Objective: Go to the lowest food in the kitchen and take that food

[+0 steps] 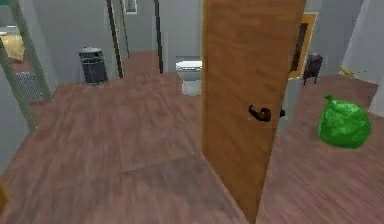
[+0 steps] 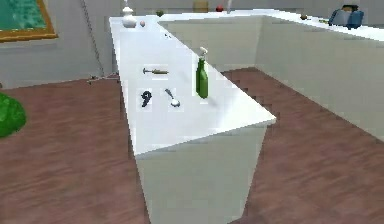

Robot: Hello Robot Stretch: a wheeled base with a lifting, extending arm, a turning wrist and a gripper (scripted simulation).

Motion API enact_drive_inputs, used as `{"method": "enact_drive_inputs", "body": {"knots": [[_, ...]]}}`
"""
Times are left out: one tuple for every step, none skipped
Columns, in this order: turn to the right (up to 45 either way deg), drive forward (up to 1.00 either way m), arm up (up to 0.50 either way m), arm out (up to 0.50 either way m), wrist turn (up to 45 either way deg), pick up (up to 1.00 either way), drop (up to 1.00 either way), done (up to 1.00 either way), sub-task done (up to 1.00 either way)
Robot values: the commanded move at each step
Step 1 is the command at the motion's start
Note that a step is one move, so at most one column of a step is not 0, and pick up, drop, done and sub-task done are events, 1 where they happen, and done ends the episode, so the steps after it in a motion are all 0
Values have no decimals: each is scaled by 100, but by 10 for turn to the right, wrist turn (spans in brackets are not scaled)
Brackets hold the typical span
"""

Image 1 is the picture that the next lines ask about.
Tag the white toilet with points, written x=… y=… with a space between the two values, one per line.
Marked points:
x=190 y=74

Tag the green garbage bag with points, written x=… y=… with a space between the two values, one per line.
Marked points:
x=344 y=124

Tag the yellow framed dark picture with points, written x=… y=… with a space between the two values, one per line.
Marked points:
x=301 y=43

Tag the brown wooden room door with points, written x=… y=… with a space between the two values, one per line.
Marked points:
x=240 y=66

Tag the pale yellow bed cover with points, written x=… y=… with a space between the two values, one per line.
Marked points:
x=13 y=46

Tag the small dark brown stool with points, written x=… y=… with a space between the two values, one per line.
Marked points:
x=312 y=66

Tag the white framed wall picture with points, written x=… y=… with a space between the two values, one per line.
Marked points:
x=130 y=6

